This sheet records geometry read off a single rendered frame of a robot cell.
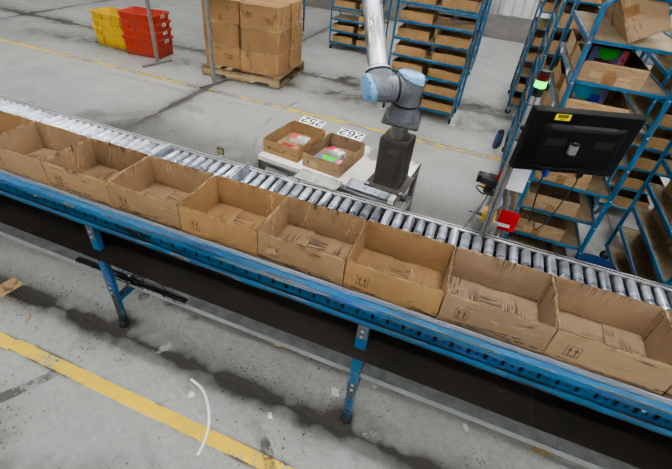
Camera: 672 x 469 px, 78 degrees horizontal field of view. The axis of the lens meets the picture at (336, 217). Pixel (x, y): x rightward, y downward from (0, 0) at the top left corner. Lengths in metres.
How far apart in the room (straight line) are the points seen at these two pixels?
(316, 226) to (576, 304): 1.15
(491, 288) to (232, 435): 1.45
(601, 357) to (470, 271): 0.55
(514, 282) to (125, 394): 2.03
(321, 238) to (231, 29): 4.82
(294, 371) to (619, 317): 1.63
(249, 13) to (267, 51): 0.51
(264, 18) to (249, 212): 4.30
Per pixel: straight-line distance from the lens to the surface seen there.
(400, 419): 2.48
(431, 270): 1.91
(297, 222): 2.01
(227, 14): 6.43
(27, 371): 2.91
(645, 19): 2.61
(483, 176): 2.32
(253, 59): 6.34
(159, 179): 2.39
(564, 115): 2.03
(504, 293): 1.94
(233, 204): 2.16
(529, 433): 2.34
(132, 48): 7.72
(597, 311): 2.01
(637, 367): 1.80
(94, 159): 2.66
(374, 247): 1.92
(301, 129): 3.18
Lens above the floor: 2.15
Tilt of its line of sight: 37 degrees down
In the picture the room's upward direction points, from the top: 6 degrees clockwise
